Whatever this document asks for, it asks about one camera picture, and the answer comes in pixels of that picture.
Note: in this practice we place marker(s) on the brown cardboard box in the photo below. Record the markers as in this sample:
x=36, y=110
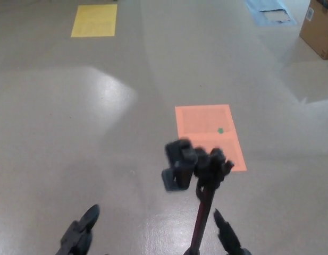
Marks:
x=318, y=34

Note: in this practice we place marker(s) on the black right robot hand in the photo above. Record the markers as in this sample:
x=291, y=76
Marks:
x=230, y=239

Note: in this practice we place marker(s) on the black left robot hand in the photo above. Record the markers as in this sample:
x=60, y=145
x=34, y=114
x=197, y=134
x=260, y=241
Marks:
x=78, y=236

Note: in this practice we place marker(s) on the orange paper sheet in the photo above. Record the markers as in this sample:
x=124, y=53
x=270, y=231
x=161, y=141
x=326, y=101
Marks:
x=203, y=119

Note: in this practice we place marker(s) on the yellow paper sheet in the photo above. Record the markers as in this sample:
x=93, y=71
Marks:
x=94, y=21

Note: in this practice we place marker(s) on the small green sticker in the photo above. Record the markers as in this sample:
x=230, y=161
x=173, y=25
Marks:
x=220, y=130

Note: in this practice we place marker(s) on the torn blue sheet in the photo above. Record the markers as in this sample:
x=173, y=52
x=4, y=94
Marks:
x=255, y=14

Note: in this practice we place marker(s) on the black phone stand tripod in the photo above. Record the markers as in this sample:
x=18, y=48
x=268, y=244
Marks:
x=203, y=210

